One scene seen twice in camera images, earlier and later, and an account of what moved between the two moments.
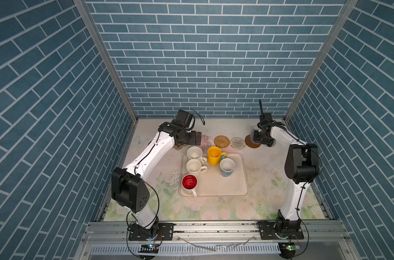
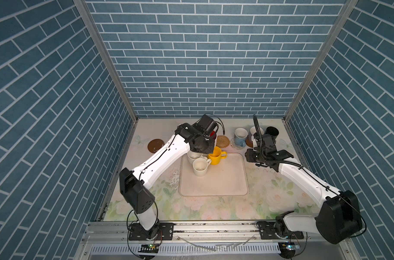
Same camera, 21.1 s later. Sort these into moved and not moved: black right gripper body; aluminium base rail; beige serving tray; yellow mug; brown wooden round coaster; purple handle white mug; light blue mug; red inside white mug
Moved: black right gripper body; red inside white mug; light blue mug
Not moved: purple handle white mug; beige serving tray; yellow mug; brown wooden round coaster; aluminium base rail
